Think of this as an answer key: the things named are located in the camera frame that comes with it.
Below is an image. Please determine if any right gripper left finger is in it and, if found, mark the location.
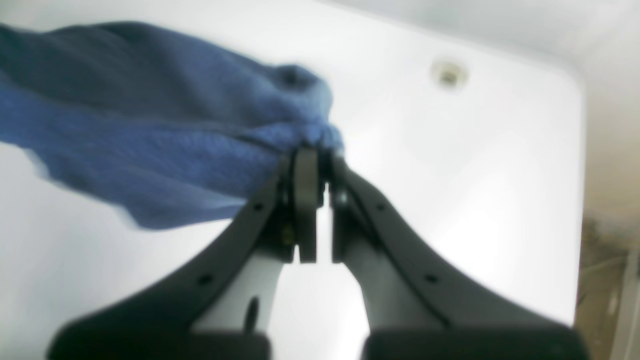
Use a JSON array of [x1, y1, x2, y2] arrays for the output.
[[47, 148, 321, 360]]

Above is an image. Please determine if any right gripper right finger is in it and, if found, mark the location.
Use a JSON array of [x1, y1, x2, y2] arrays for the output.
[[327, 152, 590, 360]]

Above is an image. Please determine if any dark blue T-shirt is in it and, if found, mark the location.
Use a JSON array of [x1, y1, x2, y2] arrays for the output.
[[0, 22, 343, 230]]

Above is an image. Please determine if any right table cable grommet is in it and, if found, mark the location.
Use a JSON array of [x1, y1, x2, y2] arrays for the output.
[[430, 60, 469, 90]]

